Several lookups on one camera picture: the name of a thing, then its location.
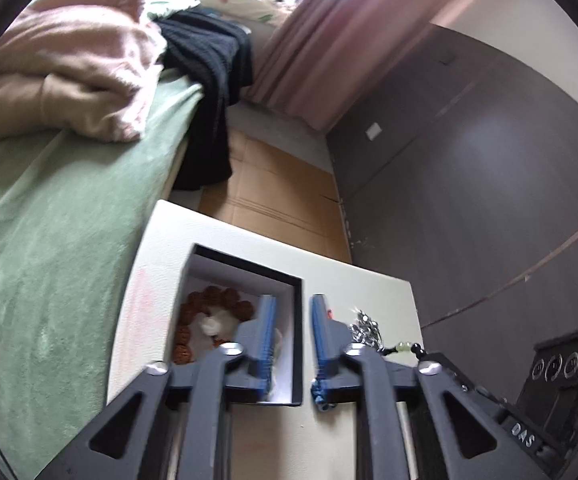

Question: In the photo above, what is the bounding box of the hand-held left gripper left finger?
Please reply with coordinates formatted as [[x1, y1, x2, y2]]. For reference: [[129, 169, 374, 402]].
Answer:
[[34, 296, 277, 480]]

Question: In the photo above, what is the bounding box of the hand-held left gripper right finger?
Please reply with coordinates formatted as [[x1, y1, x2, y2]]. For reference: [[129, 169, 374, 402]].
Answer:
[[310, 294, 550, 480]]

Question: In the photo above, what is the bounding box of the black jewelry box white interior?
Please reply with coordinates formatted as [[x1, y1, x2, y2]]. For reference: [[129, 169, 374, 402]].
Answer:
[[171, 243, 304, 407]]

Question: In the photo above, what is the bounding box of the silver chain necklace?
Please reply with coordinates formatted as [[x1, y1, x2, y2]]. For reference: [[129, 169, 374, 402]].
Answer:
[[347, 307, 385, 349]]

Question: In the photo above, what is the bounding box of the blue cord tassel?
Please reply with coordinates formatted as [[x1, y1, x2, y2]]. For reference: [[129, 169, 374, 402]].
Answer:
[[310, 379, 331, 414]]

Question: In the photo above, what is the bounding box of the brown bead bracelet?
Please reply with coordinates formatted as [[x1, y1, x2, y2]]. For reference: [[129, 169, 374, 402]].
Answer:
[[172, 285, 256, 362]]

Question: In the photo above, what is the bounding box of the green bead strand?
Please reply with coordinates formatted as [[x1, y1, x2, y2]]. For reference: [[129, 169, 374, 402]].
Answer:
[[381, 340, 426, 359]]

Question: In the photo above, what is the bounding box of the white stone pendant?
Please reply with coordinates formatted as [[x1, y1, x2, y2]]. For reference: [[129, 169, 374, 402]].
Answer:
[[199, 310, 240, 337]]

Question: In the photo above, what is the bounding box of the white bedside table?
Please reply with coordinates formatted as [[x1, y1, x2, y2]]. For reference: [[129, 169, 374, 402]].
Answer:
[[106, 199, 425, 480]]

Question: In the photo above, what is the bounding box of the flattened cardboard sheet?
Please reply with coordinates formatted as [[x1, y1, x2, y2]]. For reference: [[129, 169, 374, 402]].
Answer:
[[198, 127, 353, 264]]

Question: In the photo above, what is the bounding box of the dark wooden wardrobe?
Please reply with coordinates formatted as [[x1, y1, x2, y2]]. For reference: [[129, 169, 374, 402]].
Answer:
[[325, 22, 578, 362]]

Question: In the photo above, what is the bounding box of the green bed blanket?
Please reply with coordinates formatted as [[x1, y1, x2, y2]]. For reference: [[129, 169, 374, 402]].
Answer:
[[0, 67, 206, 463]]

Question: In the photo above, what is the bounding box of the black knit garment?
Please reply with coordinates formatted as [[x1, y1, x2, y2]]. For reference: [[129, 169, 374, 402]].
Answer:
[[158, 7, 255, 192]]

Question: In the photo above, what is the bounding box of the pink curtain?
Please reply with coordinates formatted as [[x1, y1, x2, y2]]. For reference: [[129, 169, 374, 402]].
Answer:
[[245, 0, 509, 134]]

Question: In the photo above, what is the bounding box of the pink fleece blanket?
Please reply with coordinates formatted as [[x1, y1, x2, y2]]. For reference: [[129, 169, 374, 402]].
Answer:
[[0, 0, 168, 144]]

